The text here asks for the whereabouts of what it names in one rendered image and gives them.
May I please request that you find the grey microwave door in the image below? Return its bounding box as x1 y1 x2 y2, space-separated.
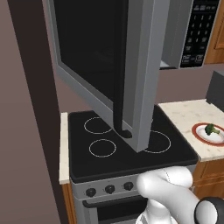
46 0 172 153

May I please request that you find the green broccoli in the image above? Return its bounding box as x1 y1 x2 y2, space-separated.
204 123 221 137

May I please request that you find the grey microwave oven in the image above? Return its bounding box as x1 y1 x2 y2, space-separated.
159 0 221 71

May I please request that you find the black glass hob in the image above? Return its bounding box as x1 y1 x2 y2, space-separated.
67 104 200 185

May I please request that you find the black oven knob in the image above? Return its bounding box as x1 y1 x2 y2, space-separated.
104 184 116 195
85 187 97 198
122 181 135 192

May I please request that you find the dark brown tall panel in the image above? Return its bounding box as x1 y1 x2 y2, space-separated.
6 0 70 224

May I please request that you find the red rimmed white plate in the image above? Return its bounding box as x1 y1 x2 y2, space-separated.
191 122 224 148

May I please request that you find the narrow wooden base cupboard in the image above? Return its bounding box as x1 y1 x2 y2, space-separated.
61 183 79 224

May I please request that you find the dark grey appliance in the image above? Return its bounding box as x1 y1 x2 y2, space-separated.
206 70 224 113

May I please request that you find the black microwave door handle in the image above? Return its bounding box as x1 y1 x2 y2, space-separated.
112 0 133 139

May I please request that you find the black oven door handle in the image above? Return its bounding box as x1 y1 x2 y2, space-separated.
81 195 149 209

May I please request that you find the wooden wall cupboard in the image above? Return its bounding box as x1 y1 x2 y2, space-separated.
203 0 224 66

